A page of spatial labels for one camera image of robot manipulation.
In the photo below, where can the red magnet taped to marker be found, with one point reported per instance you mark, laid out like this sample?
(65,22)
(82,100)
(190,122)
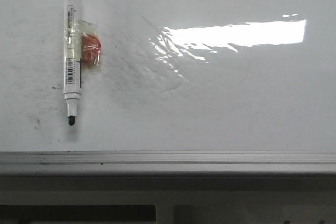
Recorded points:
(90,44)

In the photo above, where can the white black whiteboard marker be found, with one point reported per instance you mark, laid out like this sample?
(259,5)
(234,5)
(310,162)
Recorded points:
(72,58)

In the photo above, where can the white whiteboard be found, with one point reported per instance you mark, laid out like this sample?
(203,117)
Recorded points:
(222,75)

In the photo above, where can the aluminium whiteboard frame rail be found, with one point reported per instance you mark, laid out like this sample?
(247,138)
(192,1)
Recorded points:
(164,163)

